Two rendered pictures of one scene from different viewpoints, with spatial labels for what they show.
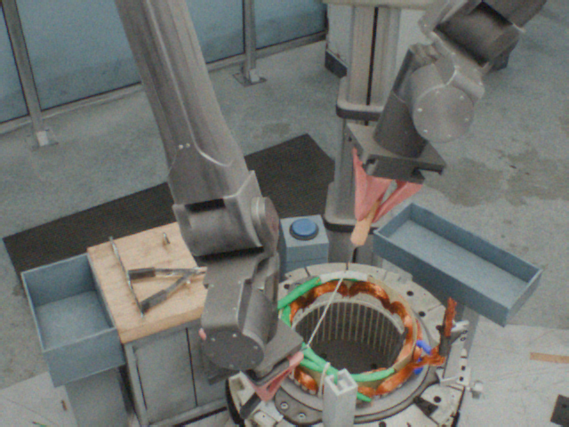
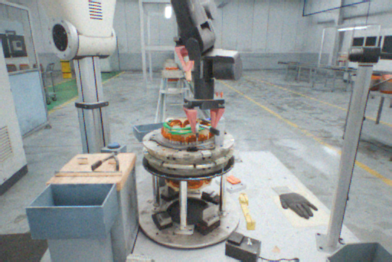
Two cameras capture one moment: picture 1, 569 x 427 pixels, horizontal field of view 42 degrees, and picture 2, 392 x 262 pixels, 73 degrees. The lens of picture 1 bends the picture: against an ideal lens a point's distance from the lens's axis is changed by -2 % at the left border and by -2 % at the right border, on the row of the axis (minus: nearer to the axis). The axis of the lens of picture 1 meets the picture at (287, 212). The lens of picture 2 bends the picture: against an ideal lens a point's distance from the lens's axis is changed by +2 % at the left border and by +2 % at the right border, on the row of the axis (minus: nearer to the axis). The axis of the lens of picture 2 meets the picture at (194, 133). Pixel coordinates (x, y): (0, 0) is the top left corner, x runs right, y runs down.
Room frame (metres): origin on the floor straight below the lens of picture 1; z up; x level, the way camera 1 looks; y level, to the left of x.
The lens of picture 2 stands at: (0.26, 0.71, 1.39)
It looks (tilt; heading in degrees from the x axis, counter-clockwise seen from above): 18 degrees down; 294
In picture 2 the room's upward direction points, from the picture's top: straight up
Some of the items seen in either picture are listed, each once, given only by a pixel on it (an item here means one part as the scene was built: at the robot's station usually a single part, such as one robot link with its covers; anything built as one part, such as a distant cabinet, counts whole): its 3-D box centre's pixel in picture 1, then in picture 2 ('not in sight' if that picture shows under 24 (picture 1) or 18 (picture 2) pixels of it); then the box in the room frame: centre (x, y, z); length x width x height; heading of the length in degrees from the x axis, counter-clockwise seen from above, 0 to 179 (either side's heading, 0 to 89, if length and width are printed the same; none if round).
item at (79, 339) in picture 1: (84, 358); (82, 243); (0.74, 0.32, 0.92); 0.17 x 0.11 x 0.28; 25
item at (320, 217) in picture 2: not in sight; (297, 202); (0.26, -0.34, 0.78); 0.31 x 0.19 x 0.01; 120
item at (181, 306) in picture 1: (166, 274); (96, 169); (0.81, 0.19, 1.05); 0.20 x 0.19 x 0.02; 115
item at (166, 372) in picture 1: (175, 333); (102, 211); (0.81, 0.18, 0.91); 0.19 x 0.19 x 0.26; 25
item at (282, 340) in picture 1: (251, 316); (204, 91); (0.53, 0.04, 1.28); 0.10 x 0.07 x 0.07; 43
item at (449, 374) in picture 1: (452, 350); not in sight; (0.59, -0.21, 1.15); 0.03 x 0.02 x 0.12; 107
